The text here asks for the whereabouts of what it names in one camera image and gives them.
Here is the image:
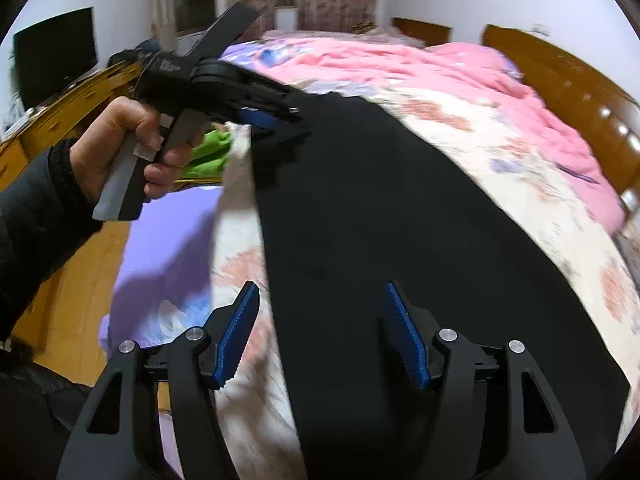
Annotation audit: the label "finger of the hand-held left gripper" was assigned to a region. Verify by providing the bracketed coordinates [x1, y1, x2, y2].
[232, 106, 313, 152]
[200, 59, 304, 120]

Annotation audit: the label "green cloth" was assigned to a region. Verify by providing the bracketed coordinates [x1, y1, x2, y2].
[177, 129, 237, 181]

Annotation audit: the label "dark bag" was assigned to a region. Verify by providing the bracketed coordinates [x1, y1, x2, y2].
[107, 39, 167, 69]

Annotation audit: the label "person's left forearm black sleeve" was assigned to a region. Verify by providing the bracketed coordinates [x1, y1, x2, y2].
[0, 137, 104, 348]

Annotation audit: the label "black television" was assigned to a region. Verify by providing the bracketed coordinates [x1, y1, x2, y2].
[12, 7, 99, 109]

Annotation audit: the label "purple bed sheet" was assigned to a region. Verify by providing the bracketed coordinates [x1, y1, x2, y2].
[97, 185, 227, 480]

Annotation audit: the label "person's dark clothing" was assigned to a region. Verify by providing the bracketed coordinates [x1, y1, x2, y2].
[0, 337, 173, 480]

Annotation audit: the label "yellow wooden television cabinet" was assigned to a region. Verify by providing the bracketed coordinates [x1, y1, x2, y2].
[0, 57, 144, 192]

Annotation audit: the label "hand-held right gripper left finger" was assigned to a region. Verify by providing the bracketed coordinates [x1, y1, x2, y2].
[56, 280, 261, 480]

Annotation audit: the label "person's left hand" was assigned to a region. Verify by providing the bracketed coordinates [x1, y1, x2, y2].
[70, 96, 194, 207]

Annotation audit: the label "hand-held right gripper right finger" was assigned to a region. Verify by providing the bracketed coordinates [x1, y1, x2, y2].
[378, 280, 587, 480]

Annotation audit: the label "pink quilt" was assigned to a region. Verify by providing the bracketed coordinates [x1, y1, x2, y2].
[220, 30, 628, 233]

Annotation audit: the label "brown wooden headboard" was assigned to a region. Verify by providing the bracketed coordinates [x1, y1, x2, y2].
[481, 24, 640, 207]

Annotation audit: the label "black pants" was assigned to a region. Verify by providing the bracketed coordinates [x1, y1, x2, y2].
[252, 92, 632, 480]

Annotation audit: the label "cream floral blanket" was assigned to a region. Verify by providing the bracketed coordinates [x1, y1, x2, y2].
[209, 82, 640, 480]

